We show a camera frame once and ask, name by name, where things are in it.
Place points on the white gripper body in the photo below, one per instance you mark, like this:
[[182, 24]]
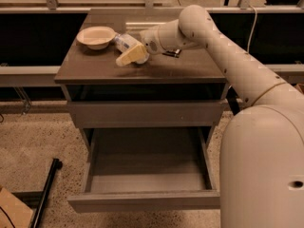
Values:
[[150, 41]]

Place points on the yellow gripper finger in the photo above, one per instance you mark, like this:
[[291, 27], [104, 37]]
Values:
[[136, 54]]

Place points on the clear plastic water bottle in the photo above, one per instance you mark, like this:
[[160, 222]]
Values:
[[125, 41]]

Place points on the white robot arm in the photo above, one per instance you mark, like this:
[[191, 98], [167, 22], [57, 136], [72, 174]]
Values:
[[262, 149]]

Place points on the closed top drawer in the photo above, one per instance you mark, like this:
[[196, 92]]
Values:
[[144, 114]]

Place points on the grey drawer cabinet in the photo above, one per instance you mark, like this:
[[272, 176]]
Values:
[[93, 76]]

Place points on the open middle drawer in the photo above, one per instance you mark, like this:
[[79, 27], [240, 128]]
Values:
[[147, 169]]

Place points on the black snack packet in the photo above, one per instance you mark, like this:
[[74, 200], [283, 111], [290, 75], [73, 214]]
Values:
[[173, 53]]

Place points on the white bowl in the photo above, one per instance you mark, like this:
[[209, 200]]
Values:
[[96, 38]]

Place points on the cardboard box left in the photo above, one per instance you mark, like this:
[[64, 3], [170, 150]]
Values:
[[13, 212]]

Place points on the grey horizontal rail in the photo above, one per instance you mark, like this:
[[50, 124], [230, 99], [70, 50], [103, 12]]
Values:
[[19, 76]]

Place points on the black metal frame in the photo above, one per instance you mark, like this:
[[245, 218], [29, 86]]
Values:
[[37, 200]]

